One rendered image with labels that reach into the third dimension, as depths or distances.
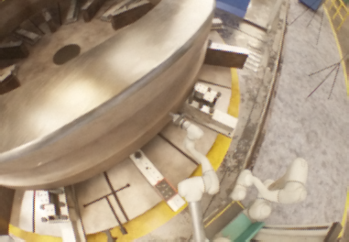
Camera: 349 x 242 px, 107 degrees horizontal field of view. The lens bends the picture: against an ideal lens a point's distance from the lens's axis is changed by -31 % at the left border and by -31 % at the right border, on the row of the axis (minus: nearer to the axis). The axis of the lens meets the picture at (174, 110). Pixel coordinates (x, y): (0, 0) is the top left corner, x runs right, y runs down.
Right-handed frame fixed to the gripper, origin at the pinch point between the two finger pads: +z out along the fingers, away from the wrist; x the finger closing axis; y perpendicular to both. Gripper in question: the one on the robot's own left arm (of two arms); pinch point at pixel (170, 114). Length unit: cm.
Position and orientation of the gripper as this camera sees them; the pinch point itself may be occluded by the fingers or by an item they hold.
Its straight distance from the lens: 186.3
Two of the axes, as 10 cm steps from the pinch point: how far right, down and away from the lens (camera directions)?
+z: -7.9, -5.5, 2.7
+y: 0.6, -5.1, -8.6
